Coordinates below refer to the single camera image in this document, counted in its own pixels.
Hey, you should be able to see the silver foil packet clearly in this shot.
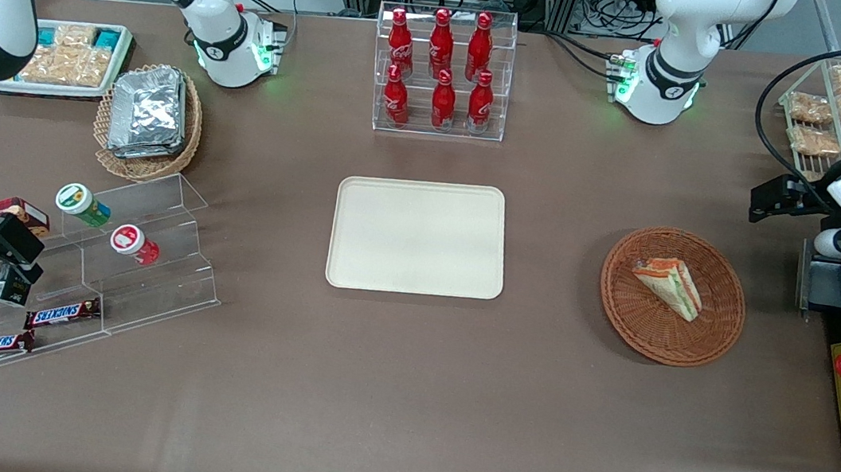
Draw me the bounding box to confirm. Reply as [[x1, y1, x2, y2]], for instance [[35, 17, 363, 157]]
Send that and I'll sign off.
[[109, 132, 186, 166], [106, 61, 193, 158]]

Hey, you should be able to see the beige rectangular tray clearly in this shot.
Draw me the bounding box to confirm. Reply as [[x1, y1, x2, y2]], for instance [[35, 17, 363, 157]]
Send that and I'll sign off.
[[324, 168, 515, 308]]

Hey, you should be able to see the black right base cable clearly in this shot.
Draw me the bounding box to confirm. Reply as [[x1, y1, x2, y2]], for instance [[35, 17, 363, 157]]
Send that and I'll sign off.
[[226, 0, 338, 65]]

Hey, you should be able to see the red lid snack cup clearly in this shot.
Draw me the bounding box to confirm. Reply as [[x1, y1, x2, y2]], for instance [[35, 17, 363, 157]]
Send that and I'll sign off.
[[107, 222, 164, 268]]

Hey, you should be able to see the clear cracker snack bag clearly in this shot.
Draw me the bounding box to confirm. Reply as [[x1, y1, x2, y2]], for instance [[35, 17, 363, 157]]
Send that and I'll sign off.
[[18, 40, 113, 92], [50, 22, 98, 54]]

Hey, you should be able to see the small black box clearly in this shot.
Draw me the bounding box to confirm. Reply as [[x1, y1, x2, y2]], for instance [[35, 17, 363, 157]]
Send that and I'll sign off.
[[0, 263, 34, 309]]

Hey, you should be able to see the triangle sandwich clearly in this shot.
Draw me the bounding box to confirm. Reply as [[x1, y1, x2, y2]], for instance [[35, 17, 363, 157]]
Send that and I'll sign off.
[[626, 252, 709, 324]]

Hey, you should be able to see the black base cable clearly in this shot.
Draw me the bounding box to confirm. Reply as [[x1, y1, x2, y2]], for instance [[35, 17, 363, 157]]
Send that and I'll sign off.
[[226, 0, 338, 65], [537, 30, 624, 81]]

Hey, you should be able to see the brown round wicker basket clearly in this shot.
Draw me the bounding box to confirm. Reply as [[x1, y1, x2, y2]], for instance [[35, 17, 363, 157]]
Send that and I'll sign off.
[[591, 220, 756, 375]]

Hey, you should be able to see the red cola bottle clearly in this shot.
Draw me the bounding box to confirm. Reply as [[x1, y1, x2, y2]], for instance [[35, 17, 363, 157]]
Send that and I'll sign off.
[[464, 10, 497, 84], [429, 69, 460, 131], [426, 7, 459, 80], [380, 62, 415, 127], [466, 69, 498, 135], [384, 8, 421, 80]]

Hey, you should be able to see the red chocolate box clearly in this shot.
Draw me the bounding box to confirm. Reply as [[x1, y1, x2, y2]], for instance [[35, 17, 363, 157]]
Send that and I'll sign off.
[[0, 195, 54, 240]]

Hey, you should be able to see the green lid snack cup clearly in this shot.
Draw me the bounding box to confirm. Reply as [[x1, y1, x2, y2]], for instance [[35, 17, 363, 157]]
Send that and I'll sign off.
[[53, 181, 115, 230]]

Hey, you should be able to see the clear acrylic bottle rack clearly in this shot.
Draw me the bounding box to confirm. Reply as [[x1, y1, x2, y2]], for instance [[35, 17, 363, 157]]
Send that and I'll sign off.
[[364, 0, 521, 146]]

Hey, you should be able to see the tan oval wicker basket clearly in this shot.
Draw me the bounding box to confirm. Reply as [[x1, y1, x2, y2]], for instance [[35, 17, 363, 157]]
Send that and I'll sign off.
[[88, 57, 209, 188]]

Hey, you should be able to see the clear acrylic stepped stand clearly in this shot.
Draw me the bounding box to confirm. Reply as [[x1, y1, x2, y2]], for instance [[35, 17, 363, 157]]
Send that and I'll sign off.
[[0, 151, 237, 408]]

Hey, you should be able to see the black left base cable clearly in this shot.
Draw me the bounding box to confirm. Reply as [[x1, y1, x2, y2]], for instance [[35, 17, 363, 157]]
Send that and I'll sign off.
[[537, 30, 624, 81]]

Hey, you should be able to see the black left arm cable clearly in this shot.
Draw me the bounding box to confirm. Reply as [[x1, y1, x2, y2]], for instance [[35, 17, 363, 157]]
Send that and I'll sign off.
[[745, 28, 841, 212]]

